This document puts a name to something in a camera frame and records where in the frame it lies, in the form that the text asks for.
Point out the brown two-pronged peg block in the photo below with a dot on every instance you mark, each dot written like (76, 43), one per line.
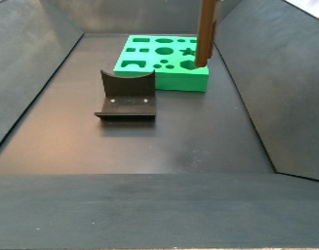
(206, 32)

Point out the black curved holder stand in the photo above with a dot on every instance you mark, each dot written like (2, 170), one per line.
(128, 96)

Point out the green foam shape board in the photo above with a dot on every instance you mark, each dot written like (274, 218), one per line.
(168, 56)

